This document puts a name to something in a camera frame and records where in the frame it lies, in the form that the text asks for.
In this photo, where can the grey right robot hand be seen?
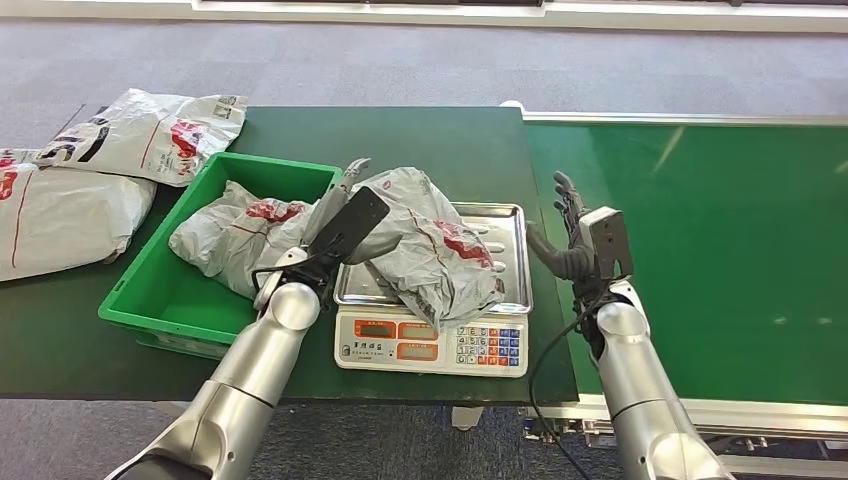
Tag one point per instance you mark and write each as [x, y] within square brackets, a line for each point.
[560, 258]

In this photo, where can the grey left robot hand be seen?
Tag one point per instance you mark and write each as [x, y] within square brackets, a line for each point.
[334, 199]

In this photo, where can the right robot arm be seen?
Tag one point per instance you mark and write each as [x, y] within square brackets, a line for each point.
[636, 384]

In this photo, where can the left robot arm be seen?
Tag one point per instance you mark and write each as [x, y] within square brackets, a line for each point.
[252, 371]

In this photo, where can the grey mailer package red print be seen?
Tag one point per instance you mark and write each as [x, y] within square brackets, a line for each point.
[225, 238]

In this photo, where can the white mailer package black print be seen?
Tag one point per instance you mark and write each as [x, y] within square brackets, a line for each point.
[139, 136]

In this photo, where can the large white mailer package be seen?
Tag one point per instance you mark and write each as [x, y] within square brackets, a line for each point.
[60, 218]

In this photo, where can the white mailer package red print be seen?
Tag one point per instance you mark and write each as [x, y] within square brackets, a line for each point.
[13, 158]

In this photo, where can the electronic scale with steel tray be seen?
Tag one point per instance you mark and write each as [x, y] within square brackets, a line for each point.
[411, 344]

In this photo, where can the green conveyor belt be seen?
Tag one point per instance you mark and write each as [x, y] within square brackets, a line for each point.
[729, 265]

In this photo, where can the white table leg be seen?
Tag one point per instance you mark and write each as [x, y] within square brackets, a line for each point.
[467, 417]

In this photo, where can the green plastic bin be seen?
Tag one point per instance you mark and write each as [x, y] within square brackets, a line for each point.
[166, 305]

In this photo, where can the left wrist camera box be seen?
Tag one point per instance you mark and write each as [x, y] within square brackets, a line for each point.
[348, 222]

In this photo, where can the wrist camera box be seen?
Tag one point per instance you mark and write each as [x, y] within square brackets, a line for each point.
[606, 242]
[348, 222]

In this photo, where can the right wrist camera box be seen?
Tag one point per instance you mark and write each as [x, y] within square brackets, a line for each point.
[606, 242]

